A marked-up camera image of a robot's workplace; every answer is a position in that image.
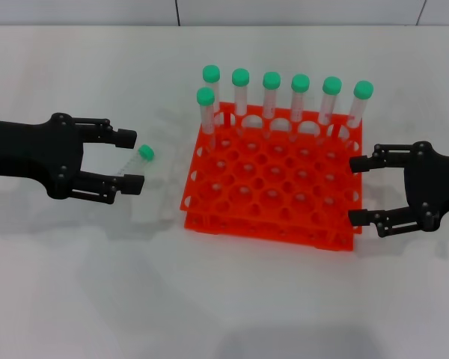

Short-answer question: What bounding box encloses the clear test tube green cap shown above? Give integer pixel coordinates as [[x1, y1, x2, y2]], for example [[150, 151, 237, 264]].
[[231, 67, 251, 135], [262, 71, 282, 139], [196, 87, 217, 150], [203, 64, 227, 128], [290, 73, 311, 141], [117, 144, 156, 177], [335, 80, 375, 147], [316, 76, 343, 145]]

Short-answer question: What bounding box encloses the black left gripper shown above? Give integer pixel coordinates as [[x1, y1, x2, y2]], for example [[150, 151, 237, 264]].
[[0, 113, 146, 206]]

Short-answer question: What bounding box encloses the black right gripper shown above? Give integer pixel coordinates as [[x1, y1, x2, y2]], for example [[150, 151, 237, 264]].
[[348, 141, 449, 239]]

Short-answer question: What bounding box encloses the orange test tube rack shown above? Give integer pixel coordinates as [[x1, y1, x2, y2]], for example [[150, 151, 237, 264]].
[[180, 101, 364, 254]]

